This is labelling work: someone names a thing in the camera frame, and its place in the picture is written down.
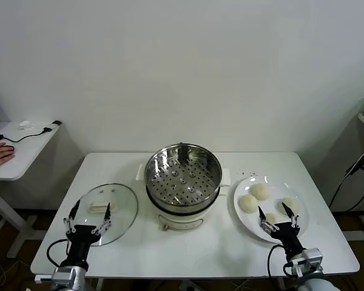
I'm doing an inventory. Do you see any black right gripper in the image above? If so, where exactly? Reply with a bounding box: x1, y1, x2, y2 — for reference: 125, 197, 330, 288
257, 201, 305, 256

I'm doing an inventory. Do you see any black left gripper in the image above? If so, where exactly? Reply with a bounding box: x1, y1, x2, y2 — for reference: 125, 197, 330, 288
63, 199, 113, 265

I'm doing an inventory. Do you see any white steamed baozi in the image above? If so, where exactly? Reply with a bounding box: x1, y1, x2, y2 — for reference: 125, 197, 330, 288
250, 183, 271, 201
239, 194, 258, 214
264, 213, 288, 225
278, 197, 302, 216

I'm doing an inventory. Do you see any glass pot lid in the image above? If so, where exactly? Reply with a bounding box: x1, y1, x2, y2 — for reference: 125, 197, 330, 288
70, 182, 140, 247

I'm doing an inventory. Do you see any stainless steel steamer basket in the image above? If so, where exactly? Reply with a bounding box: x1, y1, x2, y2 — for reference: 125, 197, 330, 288
144, 144, 224, 204

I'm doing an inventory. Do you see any white round plate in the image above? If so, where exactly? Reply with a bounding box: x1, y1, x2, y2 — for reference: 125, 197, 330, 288
233, 175, 310, 244

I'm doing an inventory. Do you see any white desk foot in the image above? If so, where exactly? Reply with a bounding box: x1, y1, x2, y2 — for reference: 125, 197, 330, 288
341, 212, 364, 242

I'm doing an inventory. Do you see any white side desk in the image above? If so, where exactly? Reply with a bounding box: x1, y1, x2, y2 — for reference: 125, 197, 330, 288
0, 121, 64, 258

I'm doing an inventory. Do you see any white electric cooker pot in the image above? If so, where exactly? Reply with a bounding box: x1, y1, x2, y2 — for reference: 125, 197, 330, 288
135, 163, 233, 233

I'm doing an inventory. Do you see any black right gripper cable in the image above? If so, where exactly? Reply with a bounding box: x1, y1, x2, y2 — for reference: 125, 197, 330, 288
266, 244, 292, 278

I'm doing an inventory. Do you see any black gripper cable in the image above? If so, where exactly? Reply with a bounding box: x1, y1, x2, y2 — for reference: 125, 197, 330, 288
266, 244, 292, 278
46, 238, 70, 268

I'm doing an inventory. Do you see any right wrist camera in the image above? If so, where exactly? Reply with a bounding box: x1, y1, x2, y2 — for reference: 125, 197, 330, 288
291, 247, 324, 277

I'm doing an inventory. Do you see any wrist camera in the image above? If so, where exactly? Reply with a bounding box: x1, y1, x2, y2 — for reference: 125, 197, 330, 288
35, 272, 61, 283
291, 247, 324, 277

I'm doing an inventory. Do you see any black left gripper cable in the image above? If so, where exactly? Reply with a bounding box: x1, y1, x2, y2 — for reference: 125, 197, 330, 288
46, 238, 70, 268

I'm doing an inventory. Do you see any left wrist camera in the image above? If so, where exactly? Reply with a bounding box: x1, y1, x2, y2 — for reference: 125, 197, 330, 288
35, 272, 61, 283

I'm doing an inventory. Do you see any black power cable with plug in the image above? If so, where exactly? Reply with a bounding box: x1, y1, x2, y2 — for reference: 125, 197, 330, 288
329, 141, 364, 213

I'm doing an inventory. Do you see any black desk cable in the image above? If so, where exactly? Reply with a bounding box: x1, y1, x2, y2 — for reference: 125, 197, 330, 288
0, 127, 54, 143

